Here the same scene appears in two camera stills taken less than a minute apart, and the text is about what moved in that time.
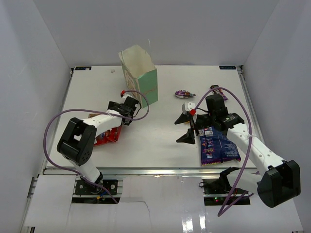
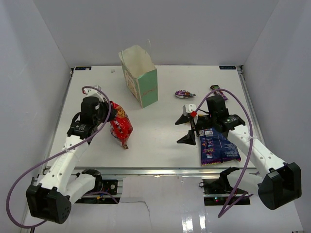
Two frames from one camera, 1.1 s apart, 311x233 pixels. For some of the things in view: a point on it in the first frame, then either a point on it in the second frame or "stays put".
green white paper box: [142, 75] stays put
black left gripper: [111, 104] to [105, 104]
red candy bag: [111, 135] to [121, 127]
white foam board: [151, 204] stays put
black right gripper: [188, 137] stays put
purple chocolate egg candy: [183, 93] stays put
